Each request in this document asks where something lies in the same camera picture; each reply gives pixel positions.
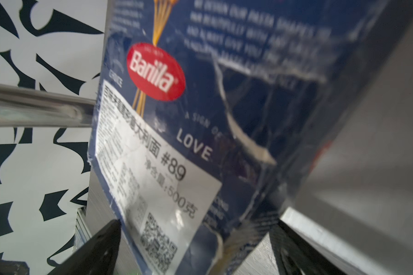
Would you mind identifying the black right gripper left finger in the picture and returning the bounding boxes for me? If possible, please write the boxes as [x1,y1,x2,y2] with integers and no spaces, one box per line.
[49,220,121,275]

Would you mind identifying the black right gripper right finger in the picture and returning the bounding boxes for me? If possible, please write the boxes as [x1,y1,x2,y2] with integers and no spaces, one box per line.
[269,221,344,275]

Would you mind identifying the blue Barilla pasta pack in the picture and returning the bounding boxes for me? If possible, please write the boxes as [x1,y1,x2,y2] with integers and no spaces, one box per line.
[87,0,390,275]

